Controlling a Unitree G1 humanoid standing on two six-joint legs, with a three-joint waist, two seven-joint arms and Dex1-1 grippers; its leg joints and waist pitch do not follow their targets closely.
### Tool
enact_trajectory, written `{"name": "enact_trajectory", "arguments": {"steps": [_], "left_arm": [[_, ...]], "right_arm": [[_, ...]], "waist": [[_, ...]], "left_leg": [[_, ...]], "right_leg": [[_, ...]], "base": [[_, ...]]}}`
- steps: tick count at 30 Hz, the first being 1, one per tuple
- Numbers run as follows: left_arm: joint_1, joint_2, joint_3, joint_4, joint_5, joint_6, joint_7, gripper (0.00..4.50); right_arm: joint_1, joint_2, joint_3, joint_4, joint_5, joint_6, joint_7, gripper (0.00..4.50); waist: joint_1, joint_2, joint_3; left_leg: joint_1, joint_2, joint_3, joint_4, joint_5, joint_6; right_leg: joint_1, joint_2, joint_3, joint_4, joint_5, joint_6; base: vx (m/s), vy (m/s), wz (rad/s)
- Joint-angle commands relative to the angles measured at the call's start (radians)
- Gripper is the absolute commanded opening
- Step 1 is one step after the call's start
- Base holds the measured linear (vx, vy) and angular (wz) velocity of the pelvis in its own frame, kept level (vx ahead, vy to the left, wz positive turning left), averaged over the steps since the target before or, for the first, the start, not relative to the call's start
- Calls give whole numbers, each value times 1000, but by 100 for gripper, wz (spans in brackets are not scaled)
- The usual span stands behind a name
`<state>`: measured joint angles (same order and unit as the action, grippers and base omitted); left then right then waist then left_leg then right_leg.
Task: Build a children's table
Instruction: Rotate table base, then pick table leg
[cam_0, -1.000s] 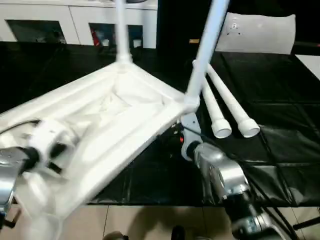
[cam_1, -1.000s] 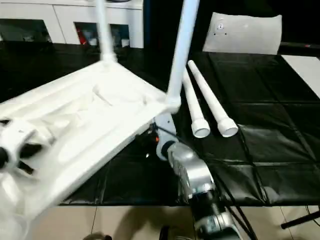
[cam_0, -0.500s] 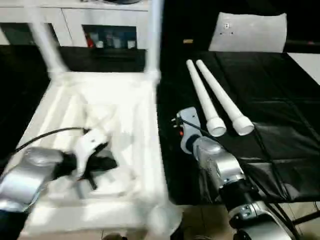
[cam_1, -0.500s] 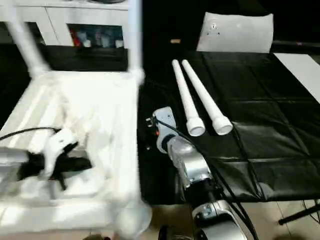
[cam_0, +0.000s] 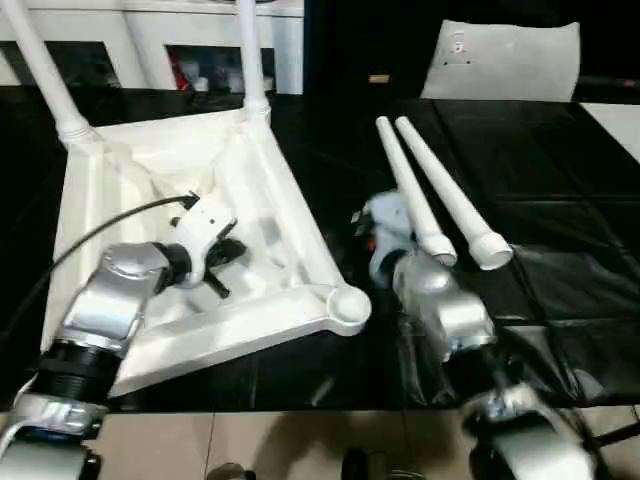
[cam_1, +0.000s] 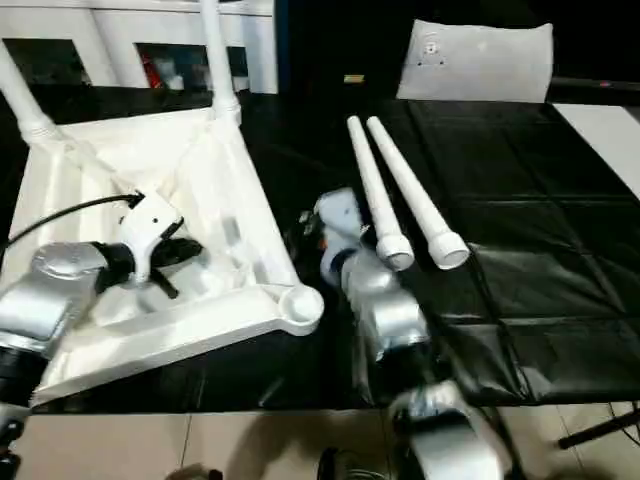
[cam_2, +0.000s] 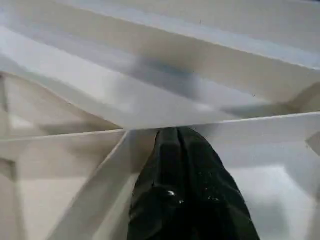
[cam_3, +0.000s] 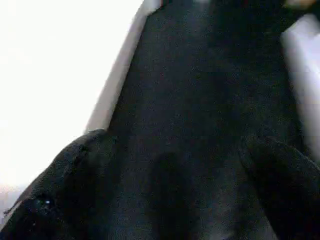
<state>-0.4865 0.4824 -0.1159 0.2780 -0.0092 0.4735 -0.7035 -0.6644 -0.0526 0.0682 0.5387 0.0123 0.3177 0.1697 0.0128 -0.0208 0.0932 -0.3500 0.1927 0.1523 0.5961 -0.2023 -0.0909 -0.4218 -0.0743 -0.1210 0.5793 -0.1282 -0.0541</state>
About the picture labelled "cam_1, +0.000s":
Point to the white plastic table top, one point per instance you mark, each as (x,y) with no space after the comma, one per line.
(200,200)

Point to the white plastic table leg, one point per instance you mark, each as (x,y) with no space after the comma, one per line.
(25,100)
(415,190)
(220,60)
(377,190)

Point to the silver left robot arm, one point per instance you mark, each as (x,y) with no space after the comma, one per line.
(55,290)

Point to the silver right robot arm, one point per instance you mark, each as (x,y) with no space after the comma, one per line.
(390,310)

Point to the small yellow label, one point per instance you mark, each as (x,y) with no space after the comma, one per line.
(354,78)

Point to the red packet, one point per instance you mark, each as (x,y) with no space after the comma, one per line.
(152,67)

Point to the black cabinet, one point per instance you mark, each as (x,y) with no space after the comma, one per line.
(340,40)

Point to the black work mat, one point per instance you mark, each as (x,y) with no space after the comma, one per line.
(525,200)

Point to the black robot foot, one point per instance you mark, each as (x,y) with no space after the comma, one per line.
(197,472)

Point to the white cabinet with glass doors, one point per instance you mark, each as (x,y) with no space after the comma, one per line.
(115,30)

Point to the white chair back panel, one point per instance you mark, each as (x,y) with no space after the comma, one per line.
(480,60)

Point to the white sheet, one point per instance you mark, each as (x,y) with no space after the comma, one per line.
(607,140)

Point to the black metal stand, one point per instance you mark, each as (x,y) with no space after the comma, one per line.
(600,429)

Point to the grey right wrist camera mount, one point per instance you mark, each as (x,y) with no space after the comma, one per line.
(340,215)

